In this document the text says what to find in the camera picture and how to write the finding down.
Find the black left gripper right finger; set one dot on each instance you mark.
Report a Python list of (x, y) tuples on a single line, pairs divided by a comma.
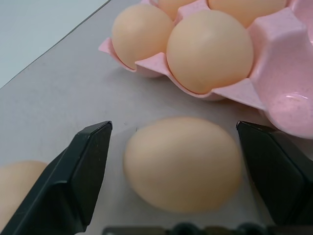
[(276, 176)]

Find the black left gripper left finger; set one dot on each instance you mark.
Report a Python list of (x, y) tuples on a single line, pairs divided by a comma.
[(66, 186)]

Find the beige egg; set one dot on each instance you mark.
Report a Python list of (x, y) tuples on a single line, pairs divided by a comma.
[(182, 165), (247, 9), (14, 186), (210, 51), (172, 6), (140, 31)]

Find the pink plastic egg tray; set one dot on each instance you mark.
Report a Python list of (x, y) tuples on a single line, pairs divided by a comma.
[(281, 61)]

